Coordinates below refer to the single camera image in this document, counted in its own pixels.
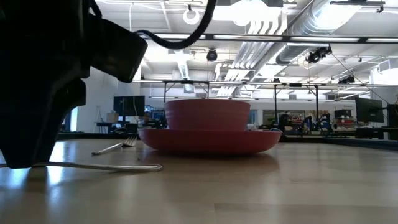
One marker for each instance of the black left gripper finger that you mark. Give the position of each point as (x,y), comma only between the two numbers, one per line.
(34,124)

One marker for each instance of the silver metal fork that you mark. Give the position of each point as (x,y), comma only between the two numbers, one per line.
(107,150)

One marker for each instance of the silver metal spoon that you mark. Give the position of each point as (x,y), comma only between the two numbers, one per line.
(124,168)

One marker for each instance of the small red plastic bowl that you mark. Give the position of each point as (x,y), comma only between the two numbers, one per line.
(207,114)

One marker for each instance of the large red plastic plate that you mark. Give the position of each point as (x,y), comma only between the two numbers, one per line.
(210,141)

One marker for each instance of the black desk monitor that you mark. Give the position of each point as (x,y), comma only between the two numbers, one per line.
(129,105)
(369,109)

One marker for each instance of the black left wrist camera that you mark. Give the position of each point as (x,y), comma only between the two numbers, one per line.
(119,51)

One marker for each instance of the black round hanging camera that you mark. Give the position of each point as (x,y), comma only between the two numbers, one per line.
(212,55)

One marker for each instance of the black overhead frame beam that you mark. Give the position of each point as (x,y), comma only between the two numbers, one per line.
(280,38)

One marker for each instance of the black background rig frame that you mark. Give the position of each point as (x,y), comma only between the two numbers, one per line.
(275,102)

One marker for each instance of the black ceiling camera mount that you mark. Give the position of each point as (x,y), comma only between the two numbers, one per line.
(317,54)

